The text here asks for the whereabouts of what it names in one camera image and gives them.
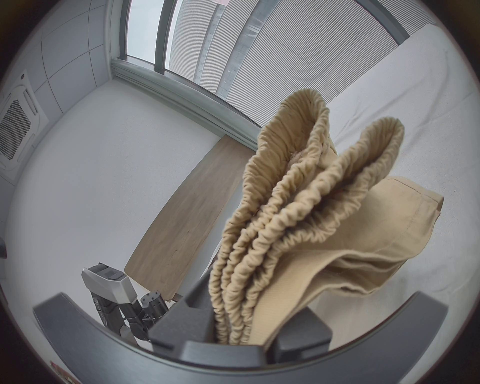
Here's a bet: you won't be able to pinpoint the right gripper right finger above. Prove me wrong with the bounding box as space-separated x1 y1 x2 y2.
271 305 333 364

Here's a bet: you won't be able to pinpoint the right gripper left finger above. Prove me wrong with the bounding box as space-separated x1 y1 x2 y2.
147 272 218 351

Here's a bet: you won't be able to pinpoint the tan shorts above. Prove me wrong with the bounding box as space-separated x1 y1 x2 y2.
208 88 445 347

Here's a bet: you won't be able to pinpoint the bed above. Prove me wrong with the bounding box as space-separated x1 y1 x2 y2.
124 22 479 355

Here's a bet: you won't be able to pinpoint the white ceiling air conditioner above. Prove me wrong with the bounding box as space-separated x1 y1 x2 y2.
0 69 50 184

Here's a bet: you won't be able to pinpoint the window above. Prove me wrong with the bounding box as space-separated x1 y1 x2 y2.
110 0 411 124

